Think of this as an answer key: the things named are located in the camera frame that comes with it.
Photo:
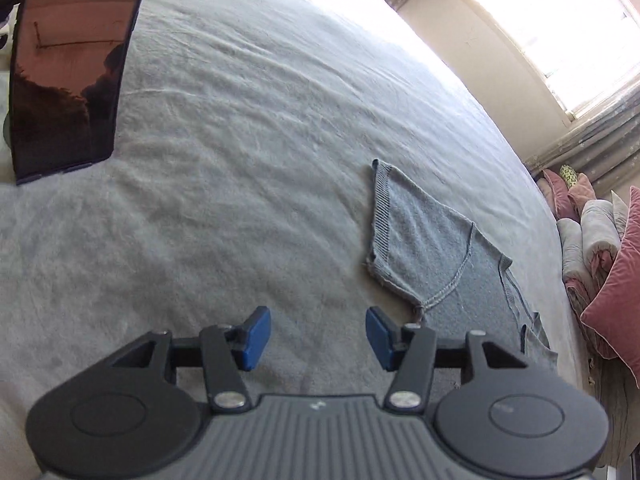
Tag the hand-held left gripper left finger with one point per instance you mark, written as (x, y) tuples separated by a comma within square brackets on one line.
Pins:
[(255, 335)]

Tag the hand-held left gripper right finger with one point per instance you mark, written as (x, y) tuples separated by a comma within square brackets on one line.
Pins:
[(380, 337)]

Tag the grey knit sweater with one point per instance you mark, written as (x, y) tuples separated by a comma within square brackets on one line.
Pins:
[(425, 240)]

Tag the bed with grey sheet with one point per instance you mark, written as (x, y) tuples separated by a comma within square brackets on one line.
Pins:
[(225, 160)]

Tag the folded grey pink quilt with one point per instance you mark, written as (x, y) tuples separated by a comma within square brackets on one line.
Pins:
[(582, 240)]

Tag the small pink pillow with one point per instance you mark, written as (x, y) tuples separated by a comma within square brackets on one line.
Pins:
[(582, 195), (554, 195)]

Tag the large pink velvet pillow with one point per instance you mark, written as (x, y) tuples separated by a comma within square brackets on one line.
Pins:
[(620, 290)]

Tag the green patterned cushion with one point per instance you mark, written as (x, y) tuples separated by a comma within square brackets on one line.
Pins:
[(569, 174)]

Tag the grey patterned curtain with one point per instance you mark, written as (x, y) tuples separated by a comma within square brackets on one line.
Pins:
[(595, 140)]

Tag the dark glossy screen panel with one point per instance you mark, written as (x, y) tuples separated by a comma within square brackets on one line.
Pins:
[(65, 60)]

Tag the window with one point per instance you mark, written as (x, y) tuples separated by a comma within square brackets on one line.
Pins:
[(560, 20)]

